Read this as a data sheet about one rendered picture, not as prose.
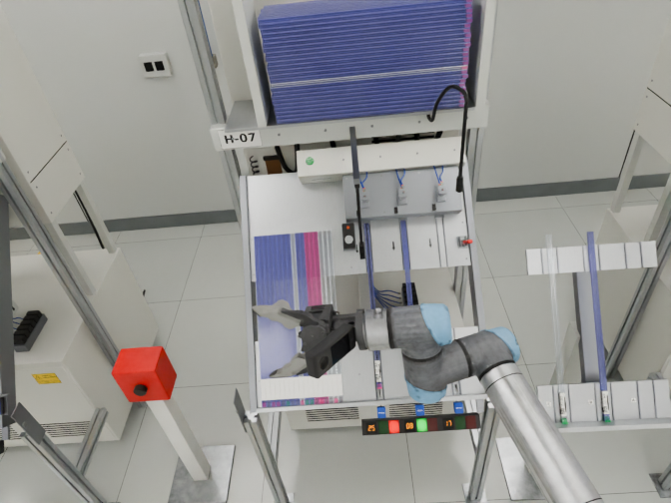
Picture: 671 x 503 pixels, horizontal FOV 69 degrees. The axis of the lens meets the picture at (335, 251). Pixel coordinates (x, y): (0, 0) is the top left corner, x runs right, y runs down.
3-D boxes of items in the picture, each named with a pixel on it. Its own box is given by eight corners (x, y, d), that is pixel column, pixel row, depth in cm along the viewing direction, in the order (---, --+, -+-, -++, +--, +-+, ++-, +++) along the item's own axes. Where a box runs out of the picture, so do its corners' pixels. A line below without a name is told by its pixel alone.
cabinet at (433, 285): (454, 428, 209) (466, 333, 170) (293, 438, 213) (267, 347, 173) (430, 315, 259) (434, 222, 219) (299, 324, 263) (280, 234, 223)
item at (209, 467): (227, 503, 194) (164, 389, 144) (168, 506, 196) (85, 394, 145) (235, 445, 213) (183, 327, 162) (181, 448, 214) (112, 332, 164)
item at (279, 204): (467, 266, 150) (471, 264, 145) (255, 282, 153) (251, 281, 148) (456, 163, 154) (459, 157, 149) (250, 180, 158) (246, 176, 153)
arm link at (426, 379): (471, 394, 92) (467, 346, 88) (416, 412, 90) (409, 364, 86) (451, 370, 99) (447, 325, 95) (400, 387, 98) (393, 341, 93)
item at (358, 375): (482, 391, 143) (485, 393, 139) (259, 405, 146) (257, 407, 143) (475, 325, 145) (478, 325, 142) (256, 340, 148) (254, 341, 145)
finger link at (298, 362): (286, 370, 100) (317, 345, 97) (279, 389, 94) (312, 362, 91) (275, 361, 99) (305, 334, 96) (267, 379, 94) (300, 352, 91)
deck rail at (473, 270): (488, 393, 145) (493, 397, 139) (481, 394, 145) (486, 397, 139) (462, 162, 154) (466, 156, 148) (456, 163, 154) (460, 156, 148)
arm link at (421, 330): (454, 357, 86) (450, 315, 82) (391, 361, 88) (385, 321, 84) (449, 331, 93) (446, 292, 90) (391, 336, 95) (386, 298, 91)
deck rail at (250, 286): (261, 408, 148) (257, 412, 142) (255, 408, 148) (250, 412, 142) (250, 181, 158) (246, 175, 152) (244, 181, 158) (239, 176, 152)
